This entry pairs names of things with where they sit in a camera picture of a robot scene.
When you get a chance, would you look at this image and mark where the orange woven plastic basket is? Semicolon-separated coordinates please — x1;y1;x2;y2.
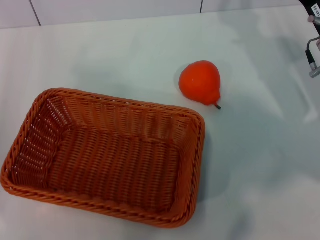
0;87;207;229

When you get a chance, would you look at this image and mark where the orange plastic pear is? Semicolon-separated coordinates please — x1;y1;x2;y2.
178;60;223;111

